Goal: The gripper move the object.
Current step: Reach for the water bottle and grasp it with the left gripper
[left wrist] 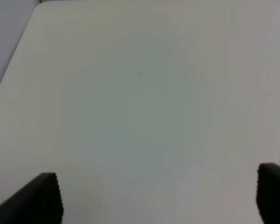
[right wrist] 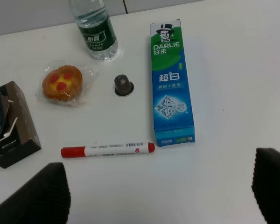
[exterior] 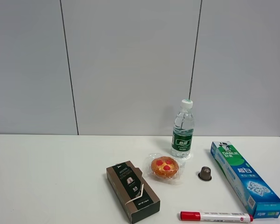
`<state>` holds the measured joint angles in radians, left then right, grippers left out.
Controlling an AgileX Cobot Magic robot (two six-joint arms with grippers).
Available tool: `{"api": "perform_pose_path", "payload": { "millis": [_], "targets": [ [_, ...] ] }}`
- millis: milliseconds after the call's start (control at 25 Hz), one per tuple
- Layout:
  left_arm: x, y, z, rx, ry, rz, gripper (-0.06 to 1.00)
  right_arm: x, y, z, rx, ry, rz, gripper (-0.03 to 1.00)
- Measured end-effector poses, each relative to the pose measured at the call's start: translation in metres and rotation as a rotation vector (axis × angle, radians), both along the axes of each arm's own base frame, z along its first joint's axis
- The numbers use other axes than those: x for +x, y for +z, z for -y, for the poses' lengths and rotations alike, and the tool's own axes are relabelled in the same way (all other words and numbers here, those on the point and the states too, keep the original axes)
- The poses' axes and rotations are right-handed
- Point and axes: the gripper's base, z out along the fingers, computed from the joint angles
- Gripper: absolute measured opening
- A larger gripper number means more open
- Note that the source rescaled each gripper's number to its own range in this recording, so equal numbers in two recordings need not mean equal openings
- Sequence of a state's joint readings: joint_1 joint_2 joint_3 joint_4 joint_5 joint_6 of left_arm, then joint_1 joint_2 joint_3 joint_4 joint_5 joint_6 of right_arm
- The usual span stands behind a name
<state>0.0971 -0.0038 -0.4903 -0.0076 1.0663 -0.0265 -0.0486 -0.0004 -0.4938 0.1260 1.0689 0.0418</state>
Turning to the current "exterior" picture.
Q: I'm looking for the Darlie toothpaste box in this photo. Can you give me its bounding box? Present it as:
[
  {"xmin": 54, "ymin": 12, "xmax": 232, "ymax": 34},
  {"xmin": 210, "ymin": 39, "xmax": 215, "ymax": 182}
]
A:
[{"xmin": 210, "ymin": 141, "xmax": 280, "ymax": 219}]

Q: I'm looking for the clear water bottle green label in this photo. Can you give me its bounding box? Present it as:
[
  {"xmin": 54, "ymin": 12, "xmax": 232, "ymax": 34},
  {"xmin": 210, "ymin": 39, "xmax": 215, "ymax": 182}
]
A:
[{"xmin": 171, "ymin": 99, "xmax": 195, "ymax": 158}]

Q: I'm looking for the brown coffee capsule box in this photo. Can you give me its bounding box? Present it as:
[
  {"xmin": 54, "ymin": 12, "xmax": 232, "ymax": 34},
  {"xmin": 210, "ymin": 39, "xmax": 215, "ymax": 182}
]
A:
[{"xmin": 106, "ymin": 161, "xmax": 161, "ymax": 224}]

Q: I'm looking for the red white marker pen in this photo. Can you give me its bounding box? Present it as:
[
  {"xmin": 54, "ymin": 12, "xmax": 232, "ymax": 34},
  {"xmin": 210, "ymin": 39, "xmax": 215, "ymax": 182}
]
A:
[{"xmin": 180, "ymin": 211, "xmax": 253, "ymax": 223}]

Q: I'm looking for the brown coffee capsule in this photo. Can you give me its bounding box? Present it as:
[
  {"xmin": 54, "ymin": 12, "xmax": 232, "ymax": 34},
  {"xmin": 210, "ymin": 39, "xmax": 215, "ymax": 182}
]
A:
[{"xmin": 197, "ymin": 166, "xmax": 212, "ymax": 182}]

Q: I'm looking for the wrapped fruit tart pastry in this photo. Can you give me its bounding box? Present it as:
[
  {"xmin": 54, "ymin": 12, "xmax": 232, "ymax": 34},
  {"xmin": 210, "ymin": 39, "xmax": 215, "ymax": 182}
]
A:
[{"xmin": 142, "ymin": 153, "xmax": 186, "ymax": 185}]

